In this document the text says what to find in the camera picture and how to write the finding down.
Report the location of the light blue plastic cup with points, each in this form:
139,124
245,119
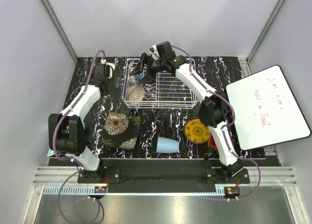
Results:
166,145

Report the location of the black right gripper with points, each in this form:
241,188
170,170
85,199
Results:
148,79

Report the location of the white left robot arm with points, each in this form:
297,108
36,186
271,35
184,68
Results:
67,136

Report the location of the black marble pattern mat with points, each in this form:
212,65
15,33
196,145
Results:
217,71

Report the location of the blue patterned bowl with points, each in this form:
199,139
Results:
135,79

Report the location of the yellow patterned plate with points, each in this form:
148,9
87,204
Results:
196,132

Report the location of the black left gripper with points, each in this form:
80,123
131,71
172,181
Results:
116,82

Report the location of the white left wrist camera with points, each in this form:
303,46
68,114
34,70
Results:
109,68

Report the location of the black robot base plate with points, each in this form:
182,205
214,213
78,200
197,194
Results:
166,176

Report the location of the teal cat-ear headphones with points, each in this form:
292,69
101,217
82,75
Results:
84,125

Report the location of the beige patterned bowl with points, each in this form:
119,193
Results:
135,94

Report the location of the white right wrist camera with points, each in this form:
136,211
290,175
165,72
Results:
153,52

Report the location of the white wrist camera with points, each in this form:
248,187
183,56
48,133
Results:
109,68
153,52

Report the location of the white dry-erase board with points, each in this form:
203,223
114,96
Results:
266,111

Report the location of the black floral square plate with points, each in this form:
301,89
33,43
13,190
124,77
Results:
121,131

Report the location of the white wire dish rack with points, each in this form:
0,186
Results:
166,93

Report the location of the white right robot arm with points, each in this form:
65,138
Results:
214,105

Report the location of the red and black mug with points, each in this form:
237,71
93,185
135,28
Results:
211,149

